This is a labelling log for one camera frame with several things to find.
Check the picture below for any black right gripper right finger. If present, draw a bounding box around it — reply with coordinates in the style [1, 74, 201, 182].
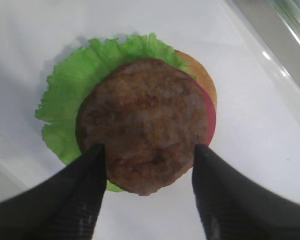
[192, 144, 300, 240]

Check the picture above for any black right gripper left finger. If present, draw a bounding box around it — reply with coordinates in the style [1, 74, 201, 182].
[0, 144, 107, 240]

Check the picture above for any green lettuce leaf on burger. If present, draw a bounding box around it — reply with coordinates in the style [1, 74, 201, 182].
[34, 32, 191, 193]

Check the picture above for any bottom bun under lettuce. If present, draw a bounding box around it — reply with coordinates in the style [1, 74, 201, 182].
[175, 50, 218, 110]

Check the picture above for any clear lettuce cheese container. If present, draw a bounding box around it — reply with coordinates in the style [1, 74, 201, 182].
[226, 0, 300, 63]

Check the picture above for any white parchment paper sheet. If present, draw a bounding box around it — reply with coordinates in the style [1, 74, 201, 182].
[0, 0, 300, 240]

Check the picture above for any red tomato slice on burger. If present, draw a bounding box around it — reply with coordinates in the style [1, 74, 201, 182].
[182, 71, 218, 146]

